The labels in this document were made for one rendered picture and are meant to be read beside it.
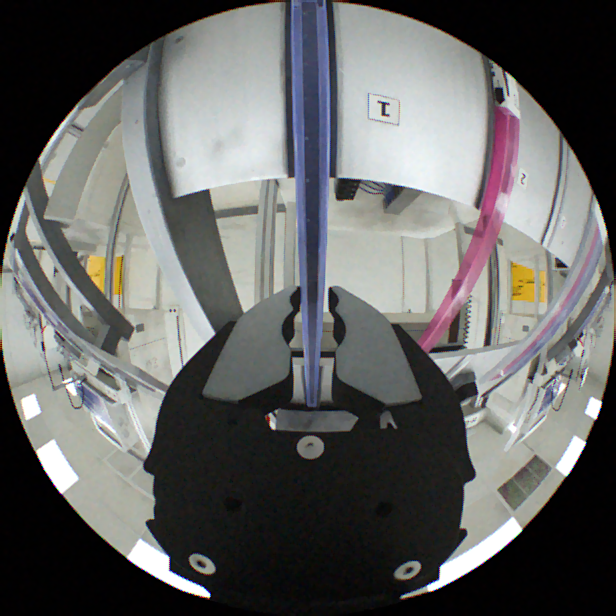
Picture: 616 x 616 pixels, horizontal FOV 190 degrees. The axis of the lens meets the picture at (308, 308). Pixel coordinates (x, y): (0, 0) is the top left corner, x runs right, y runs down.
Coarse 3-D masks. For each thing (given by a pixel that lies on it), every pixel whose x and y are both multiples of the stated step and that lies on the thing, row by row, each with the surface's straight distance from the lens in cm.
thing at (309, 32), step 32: (320, 0) 12; (320, 32) 10; (320, 64) 9; (320, 96) 9; (320, 128) 8; (320, 160) 8; (320, 192) 9; (320, 224) 9; (320, 256) 10; (320, 288) 11; (320, 320) 13
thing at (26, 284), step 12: (12, 252) 23; (12, 264) 23; (24, 276) 23; (24, 288) 22; (36, 300) 22; (48, 312) 23; (60, 324) 23; (72, 336) 23; (84, 348) 24; (96, 360) 25; (108, 372) 25; (132, 384) 28; (156, 396) 31
